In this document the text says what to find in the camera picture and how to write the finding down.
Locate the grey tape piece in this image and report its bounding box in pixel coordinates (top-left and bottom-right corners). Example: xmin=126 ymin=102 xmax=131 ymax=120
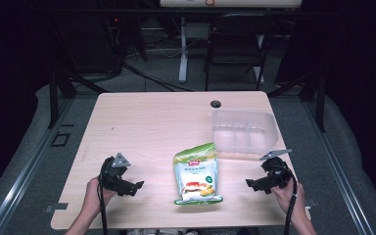
xmin=43 ymin=202 xmax=70 ymax=214

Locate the person's left hand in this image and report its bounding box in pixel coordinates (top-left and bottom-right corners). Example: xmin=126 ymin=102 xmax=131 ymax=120
xmin=82 ymin=175 xmax=118 ymax=217

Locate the white desk leg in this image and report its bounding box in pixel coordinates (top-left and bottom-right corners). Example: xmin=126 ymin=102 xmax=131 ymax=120
xmin=177 ymin=16 xmax=191 ymax=84

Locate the green and white snack bag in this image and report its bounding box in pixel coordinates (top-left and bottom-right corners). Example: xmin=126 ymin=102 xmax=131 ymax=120
xmin=172 ymin=142 xmax=224 ymax=207

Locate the metal floor rail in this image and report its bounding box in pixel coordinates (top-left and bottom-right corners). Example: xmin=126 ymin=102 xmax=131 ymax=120
xmin=302 ymin=97 xmax=375 ymax=235
xmin=0 ymin=97 xmax=76 ymax=235

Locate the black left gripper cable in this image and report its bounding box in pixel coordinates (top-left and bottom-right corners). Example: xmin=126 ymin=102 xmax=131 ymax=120
xmin=97 ymin=170 xmax=110 ymax=235

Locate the black metal stand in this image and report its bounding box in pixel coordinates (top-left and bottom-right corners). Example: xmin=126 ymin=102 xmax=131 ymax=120
xmin=266 ymin=70 xmax=328 ymax=134
xmin=46 ymin=69 xmax=110 ymax=130

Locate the black floor cable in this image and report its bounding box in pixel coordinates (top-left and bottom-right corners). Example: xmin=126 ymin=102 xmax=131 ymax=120
xmin=122 ymin=63 xmax=195 ymax=93

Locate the person's right hand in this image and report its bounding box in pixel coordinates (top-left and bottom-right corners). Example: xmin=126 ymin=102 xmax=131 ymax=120
xmin=270 ymin=180 xmax=306 ymax=225

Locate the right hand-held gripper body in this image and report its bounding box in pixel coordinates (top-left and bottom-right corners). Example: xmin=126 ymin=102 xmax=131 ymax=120
xmin=258 ymin=149 xmax=297 ymax=190

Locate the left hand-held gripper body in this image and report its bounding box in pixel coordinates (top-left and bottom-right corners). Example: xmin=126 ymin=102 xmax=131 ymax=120
xmin=99 ymin=152 xmax=132 ymax=194

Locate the black chair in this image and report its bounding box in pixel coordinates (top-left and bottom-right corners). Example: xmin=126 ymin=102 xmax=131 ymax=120
xmin=204 ymin=13 xmax=277 ymax=92

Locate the clear plastic container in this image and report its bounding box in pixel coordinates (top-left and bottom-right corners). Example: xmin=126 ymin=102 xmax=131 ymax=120
xmin=211 ymin=109 xmax=279 ymax=156

